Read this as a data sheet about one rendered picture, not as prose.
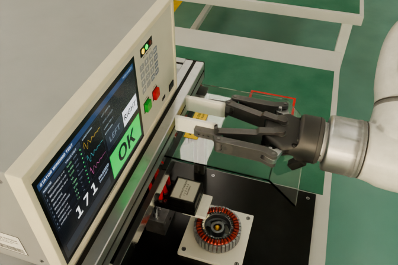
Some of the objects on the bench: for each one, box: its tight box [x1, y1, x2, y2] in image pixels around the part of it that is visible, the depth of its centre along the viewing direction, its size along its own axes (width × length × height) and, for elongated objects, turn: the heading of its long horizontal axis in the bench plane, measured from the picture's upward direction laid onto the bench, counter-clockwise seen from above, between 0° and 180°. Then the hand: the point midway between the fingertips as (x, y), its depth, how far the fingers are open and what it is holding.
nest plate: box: [178, 205, 253, 265], centre depth 95 cm, size 15×15×1 cm
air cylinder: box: [146, 208, 175, 235], centre depth 97 cm, size 5×8×6 cm
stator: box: [194, 206, 242, 254], centre depth 94 cm, size 11×11×4 cm
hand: (199, 116), depth 66 cm, fingers open, 5 cm apart
